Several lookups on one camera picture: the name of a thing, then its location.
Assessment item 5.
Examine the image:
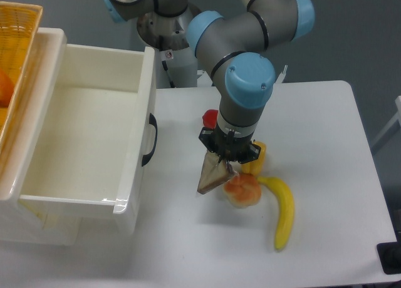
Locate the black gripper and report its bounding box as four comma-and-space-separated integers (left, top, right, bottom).
199, 126, 261, 175

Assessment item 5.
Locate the toast slice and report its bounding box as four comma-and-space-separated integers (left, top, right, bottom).
197, 151, 239, 195

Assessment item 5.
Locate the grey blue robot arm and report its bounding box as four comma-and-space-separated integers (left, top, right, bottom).
104, 0, 315, 164

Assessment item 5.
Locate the open white upper drawer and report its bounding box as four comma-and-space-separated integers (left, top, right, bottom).
20, 44, 156, 235

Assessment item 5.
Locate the white drawer cabinet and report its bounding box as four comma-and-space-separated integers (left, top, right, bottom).
1, 28, 81, 245

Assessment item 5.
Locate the yellow bell pepper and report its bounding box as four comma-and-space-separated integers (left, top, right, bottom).
241, 141, 267, 177

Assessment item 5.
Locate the orange bread roll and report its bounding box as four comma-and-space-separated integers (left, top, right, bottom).
222, 173, 262, 208

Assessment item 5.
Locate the red bell pepper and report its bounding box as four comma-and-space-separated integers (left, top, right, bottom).
202, 110, 218, 129

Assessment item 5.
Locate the yellow banana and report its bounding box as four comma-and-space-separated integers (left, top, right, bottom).
257, 177, 295, 252

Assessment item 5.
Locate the black device at table edge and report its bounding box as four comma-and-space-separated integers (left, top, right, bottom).
377, 242, 400, 275

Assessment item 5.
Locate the orange fruit in basket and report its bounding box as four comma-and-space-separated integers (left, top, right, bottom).
0, 69, 14, 108

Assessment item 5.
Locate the yellow wicker basket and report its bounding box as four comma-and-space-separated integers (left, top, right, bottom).
1, 1, 43, 148

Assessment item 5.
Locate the black drawer handle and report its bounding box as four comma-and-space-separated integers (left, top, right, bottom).
141, 113, 159, 167

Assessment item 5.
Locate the white table bracket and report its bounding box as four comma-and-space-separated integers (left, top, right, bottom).
275, 64, 288, 84

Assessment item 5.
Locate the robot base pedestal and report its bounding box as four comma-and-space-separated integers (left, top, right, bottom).
137, 3, 201, 88

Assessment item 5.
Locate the white frame at right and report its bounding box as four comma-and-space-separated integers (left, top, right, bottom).
370, 96, 400, 155

